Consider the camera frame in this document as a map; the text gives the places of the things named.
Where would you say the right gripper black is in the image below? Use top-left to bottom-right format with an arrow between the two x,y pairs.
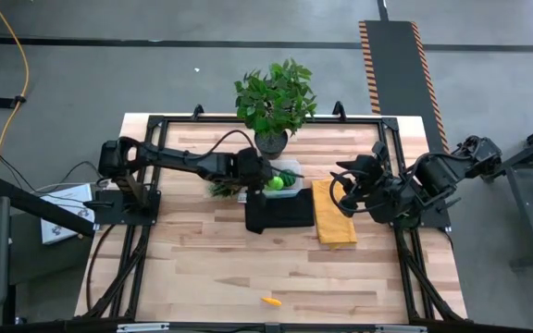
335,141 -> 411,227

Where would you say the striped green watermelon toy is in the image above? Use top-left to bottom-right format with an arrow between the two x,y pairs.
280,168 -> 298,189

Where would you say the clear plastic tupperware container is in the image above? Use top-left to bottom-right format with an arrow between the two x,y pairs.
266,158 -> 304,200

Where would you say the potted succulent plant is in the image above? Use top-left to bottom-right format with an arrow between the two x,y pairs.
206,180 -> 245,200

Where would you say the yellow cloth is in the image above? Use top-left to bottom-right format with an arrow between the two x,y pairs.
311,178 -> 359,252

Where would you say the black cloth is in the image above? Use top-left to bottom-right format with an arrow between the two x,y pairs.
243,187 -> 316,235

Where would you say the leafy tree in black pot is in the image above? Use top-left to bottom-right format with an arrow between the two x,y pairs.
233,57 -> 318,161

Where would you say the black mat with striped edges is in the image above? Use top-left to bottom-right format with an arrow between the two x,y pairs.
357,18 -> 453,164

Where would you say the black metal stand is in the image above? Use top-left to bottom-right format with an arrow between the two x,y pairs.
478,114 -> 533,270

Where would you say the white box with logos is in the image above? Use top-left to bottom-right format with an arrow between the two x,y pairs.
38,181 -> 95,246

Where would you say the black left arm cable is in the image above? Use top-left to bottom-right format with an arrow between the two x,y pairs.
186,129 -> 261,161

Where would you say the black metal table frame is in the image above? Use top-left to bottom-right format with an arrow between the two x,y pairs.
72,100 -> 470,325

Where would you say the thin black floor cable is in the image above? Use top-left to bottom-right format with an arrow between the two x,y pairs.
0,146 -> 109,195

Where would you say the black cable beside table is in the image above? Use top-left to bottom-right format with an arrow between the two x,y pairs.
84,223 -> 116,312

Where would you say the yellow cable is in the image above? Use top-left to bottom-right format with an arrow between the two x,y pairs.
0,0 -> 31,178

